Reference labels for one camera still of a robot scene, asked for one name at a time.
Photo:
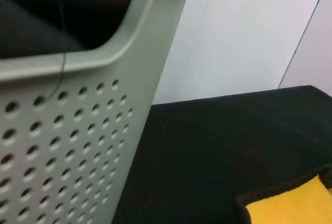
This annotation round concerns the yellow grey towel black trim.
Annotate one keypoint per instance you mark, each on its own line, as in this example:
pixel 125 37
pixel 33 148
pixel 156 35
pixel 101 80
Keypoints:
pixel 285 203

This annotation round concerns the black tablecloth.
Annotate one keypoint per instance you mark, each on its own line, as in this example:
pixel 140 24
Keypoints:
pixel 207 143

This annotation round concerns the grey perforated plastic storage box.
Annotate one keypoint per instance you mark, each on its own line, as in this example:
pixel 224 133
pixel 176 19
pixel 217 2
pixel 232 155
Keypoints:
pixel 77 156

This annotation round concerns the thin dark thread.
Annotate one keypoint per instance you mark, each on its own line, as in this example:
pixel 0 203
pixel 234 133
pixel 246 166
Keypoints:
pixel 63 63

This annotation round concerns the black cloth pile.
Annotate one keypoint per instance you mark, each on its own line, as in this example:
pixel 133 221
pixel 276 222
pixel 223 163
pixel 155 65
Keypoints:
pixel 39 21

